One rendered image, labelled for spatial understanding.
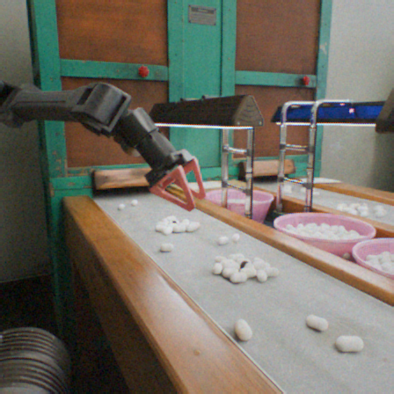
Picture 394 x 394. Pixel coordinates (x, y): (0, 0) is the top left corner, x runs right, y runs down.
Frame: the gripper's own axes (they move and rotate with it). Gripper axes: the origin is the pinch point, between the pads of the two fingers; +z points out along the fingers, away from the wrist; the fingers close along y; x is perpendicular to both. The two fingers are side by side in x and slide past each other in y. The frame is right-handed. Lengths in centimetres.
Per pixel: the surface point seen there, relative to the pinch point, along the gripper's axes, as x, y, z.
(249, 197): -0.5, -45.0, 10.7
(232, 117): 13.0, -17.1, -8.9
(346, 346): 9.2, 16.6, 28.2
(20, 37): -59, -122, -124
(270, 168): 3, -114, 13
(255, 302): -1.7, 4.6, 20.7
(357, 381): 8.8, 21.9, 29.4
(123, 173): -39, -70, -24
